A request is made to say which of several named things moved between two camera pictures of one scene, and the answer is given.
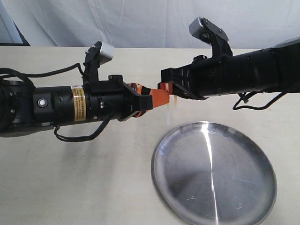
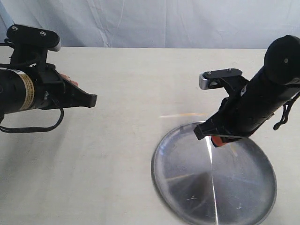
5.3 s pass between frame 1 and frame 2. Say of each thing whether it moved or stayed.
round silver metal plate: stayed
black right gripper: moved
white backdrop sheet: stayed
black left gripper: moved
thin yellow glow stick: moved
